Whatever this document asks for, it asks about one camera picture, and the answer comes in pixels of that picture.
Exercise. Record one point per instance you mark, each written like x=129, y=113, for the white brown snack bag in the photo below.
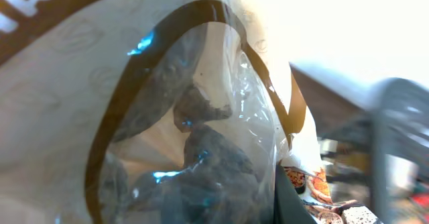
x=314, y=192
x=148, y=111

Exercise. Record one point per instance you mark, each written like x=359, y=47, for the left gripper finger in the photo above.
x=288, y=207

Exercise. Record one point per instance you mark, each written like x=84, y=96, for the grey plastic basket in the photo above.
x=389, y=131

